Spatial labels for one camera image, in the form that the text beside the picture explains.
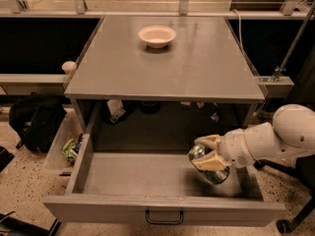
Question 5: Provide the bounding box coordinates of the green soda can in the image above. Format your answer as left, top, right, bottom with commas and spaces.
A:
188, 144, 230, 185

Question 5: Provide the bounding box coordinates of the green snack bag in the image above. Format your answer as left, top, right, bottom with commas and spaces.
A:
62, 139, 77, 164

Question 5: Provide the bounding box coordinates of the white bowl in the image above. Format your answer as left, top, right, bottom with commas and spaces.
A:
138, 26, 176, 49

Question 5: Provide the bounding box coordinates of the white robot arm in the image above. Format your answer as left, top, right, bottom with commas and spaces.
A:
188, 104, 315, 171

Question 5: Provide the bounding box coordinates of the clear plastic bin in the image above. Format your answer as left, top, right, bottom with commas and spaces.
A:
43, 111, 83, 175

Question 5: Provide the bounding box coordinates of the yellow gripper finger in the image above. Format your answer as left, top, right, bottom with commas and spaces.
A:
194, 135, 221, 150
192, 150, 230, 171

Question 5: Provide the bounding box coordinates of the black object floor corner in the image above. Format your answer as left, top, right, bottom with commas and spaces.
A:
0, 211, 61, 236

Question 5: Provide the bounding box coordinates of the open grey top drawer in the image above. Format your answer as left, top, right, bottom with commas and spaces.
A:
43, 135, 284, 226

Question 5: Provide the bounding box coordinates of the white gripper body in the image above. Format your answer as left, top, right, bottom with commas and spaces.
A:
219, 129, 255, 168

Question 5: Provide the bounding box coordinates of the black backpack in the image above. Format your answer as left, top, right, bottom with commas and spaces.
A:
9, 94, 66, 152

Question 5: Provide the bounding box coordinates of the black drawer handle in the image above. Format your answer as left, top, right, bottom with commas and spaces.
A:
146, 209, 184, 225

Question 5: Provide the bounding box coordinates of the black office chair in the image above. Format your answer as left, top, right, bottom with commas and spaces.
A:
251, 154, 315, 234

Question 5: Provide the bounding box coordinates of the white cable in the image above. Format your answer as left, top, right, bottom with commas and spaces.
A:
231, 9, 244, 54

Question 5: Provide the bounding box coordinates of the grey cabinet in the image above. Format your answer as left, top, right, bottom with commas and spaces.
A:
62, 15, 266, 140

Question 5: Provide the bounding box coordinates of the white paper cup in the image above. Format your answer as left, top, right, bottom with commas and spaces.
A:
62, 61, 77, 75

